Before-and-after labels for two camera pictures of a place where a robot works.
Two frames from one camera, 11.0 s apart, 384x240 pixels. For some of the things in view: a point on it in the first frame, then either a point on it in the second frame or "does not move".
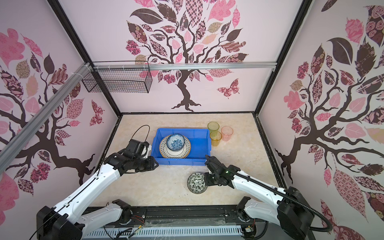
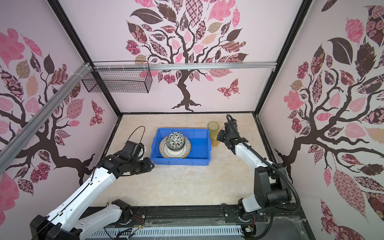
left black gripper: [150, 166] does not move
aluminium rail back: [245, 66] does not move
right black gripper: [206, 175] -> [221, 133]
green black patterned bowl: [196, 183] -> [175, 140]
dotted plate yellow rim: [173, 154] does not move
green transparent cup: [213, 126] does not move
